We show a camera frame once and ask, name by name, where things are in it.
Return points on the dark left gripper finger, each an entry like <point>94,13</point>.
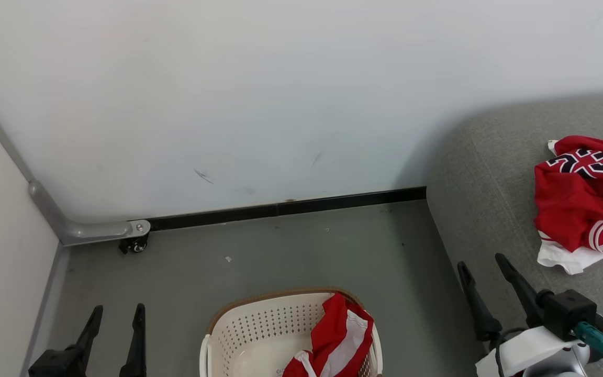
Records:
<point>91,332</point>
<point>137,345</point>

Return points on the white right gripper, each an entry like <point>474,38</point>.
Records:
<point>532,348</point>

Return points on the white garment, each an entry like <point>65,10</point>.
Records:
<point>563,259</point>

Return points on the red jersey number 23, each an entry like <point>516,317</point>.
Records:
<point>579,204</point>

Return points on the grey fabric sofa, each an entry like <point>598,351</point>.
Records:
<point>484,209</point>

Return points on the black caster wheel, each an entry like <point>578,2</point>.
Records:
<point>135,244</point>

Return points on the grey metal partition foot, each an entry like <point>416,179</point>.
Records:
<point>92,230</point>

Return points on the white perforated laundry basket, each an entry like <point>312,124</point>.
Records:
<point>259,330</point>

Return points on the red shorts white stripe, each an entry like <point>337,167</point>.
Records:
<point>335,335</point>

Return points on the black baseboard strip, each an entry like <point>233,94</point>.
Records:
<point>291,208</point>

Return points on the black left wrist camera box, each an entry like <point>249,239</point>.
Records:
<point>53,365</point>

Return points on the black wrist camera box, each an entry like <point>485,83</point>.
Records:
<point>568,311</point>
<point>53,365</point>

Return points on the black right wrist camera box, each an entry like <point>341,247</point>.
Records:
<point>568,311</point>

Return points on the teal right camera connector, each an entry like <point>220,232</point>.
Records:
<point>597,340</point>

